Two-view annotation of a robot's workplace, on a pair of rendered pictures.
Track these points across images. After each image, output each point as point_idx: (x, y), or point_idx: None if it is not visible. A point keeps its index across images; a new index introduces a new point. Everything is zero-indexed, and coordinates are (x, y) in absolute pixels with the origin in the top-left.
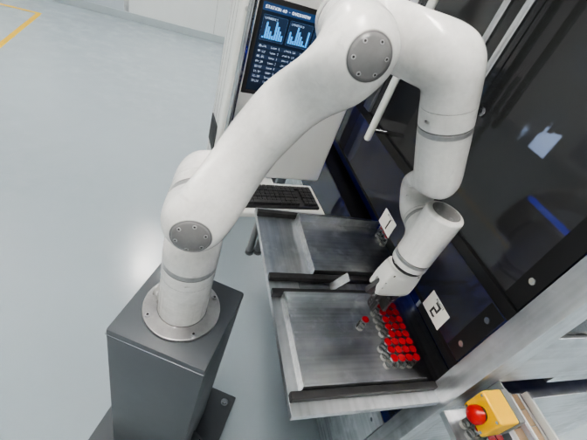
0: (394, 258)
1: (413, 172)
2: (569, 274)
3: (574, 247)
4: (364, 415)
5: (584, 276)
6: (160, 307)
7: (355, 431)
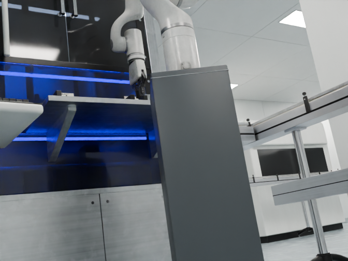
0: (139, 56)
1: (135, 7)
2: (149, 46)
3: (143, 39)
4: (159, 203)
5: (151, 44)
6: (198, 64)
7: (165, 222)
